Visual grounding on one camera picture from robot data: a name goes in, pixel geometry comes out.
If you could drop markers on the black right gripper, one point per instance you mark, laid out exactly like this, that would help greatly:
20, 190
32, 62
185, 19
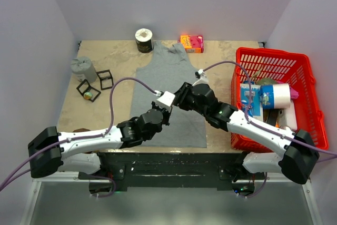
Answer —
181, 95

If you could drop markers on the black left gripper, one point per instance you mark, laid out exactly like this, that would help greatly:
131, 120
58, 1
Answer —
167, 113

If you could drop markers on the grey sleeveless shirt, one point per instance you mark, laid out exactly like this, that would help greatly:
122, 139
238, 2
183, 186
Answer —
169, 68

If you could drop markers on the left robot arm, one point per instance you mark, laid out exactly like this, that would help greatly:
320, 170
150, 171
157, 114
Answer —
50, 149

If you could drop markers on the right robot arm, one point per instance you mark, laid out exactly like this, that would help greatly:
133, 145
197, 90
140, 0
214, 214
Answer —
291, 153

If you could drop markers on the black brooch display case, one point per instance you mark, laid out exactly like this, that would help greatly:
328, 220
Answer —
106, 79

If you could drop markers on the round iridescent brooch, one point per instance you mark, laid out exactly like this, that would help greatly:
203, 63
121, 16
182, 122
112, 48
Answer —
87, 95

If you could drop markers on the orange pink snack box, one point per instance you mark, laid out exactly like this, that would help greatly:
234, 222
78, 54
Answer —
192, 44

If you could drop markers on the blue razor package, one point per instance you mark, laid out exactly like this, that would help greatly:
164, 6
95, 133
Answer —
250, 98

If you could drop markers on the toilet paper roll black wrapper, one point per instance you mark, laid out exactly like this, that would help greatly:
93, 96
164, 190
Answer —
143, 38

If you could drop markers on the green round fruit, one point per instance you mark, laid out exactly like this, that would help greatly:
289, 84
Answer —
266, 81

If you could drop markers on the brown wooden block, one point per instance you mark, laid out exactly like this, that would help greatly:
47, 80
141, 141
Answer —
81, 130

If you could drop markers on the blue white wipes roll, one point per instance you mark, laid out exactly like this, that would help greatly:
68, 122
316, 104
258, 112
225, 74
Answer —
275, 96

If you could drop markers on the grey paper roll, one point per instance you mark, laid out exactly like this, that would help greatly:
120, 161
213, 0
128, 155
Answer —
83, 69

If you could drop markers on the white box in basket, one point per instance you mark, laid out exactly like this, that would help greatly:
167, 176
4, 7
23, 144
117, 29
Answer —
287, 118

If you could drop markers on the pink packet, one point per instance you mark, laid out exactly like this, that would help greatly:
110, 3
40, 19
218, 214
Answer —
293, 94

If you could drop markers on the red plastic basket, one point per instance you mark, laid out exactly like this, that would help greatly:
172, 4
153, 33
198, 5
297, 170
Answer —
282, 81

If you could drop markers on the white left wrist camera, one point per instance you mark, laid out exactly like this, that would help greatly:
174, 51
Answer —
164, 99

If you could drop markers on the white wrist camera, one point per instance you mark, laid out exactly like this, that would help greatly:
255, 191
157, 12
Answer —
201, 78
164, 99

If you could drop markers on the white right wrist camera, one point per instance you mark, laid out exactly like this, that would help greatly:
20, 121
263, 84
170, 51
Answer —
201, 78

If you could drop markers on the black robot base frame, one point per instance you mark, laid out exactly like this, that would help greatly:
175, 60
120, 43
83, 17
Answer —
171, 170

